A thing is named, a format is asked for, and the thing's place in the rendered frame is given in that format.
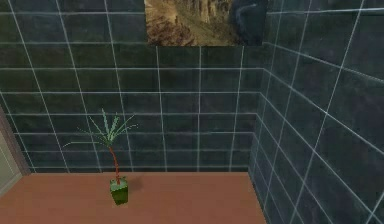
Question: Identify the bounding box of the palm plant in green pot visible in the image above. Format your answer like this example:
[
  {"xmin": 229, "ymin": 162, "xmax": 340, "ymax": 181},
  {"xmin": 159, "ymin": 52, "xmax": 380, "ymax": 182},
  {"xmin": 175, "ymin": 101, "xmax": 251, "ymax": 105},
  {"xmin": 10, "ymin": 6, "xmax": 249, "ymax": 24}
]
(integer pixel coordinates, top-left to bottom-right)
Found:
[{"xmin": 62, "ymin": 108, "xmax": 139, "ymax": 206}]

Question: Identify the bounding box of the pale room door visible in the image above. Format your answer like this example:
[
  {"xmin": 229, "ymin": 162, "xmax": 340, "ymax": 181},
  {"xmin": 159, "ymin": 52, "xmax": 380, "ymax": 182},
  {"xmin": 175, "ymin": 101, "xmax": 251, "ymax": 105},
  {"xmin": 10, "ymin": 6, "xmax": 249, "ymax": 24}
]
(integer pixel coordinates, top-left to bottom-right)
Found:
[{"xmin": 0, "ymin": 105, "xmax": 32, "ymax": 198}]

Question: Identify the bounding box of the brown landscape wall picture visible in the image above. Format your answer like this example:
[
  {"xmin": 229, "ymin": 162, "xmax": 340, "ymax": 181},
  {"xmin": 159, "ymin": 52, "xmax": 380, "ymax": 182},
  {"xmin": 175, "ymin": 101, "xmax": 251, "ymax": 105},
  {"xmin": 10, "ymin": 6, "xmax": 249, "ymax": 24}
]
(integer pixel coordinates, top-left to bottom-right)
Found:
[{"xmin": 143, "ymin": 0, "xmax": 270, "ymax": 47}]

